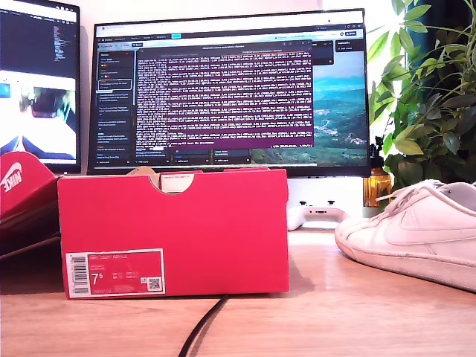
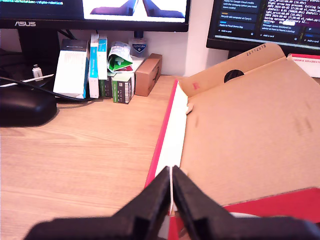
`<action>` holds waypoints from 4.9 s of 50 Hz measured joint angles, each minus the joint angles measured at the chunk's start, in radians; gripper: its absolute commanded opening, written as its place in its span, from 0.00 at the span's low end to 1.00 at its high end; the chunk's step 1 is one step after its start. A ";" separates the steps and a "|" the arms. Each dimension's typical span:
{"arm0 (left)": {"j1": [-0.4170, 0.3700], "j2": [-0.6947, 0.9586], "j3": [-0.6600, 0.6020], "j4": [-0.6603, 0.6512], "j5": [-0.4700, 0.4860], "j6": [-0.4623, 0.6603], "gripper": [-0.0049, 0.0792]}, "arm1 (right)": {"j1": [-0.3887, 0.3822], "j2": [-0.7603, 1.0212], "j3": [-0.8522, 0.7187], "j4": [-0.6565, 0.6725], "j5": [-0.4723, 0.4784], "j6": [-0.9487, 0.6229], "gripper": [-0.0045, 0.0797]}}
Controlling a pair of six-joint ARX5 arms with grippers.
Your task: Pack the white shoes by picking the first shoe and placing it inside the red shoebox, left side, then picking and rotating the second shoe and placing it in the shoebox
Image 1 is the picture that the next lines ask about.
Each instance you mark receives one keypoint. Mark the white leather sneaker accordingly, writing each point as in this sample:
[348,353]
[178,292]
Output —
[409,238]

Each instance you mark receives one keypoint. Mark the brown cardboard piece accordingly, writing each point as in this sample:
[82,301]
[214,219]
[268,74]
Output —
[143,171]

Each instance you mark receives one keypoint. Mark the white game controller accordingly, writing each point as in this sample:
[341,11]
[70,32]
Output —
[297,219]

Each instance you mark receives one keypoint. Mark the large black computer monitor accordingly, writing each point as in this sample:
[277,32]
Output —
[223,93]

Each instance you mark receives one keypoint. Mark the black monitor with code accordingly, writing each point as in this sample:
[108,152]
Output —
[37,56]

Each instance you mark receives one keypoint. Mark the green leafy houseplant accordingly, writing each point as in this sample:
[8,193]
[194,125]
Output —
[427,111]

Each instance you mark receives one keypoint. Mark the red shoebox lid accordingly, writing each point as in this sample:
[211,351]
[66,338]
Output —
[26,193]

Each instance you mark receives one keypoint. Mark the red Nike shoebox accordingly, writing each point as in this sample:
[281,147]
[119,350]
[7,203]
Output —
[204,230]

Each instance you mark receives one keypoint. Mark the amber pump bottle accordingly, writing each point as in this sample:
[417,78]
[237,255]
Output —
[377,186]

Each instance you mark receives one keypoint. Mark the pale green ceramic pot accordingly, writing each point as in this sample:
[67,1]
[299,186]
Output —
[370,212]

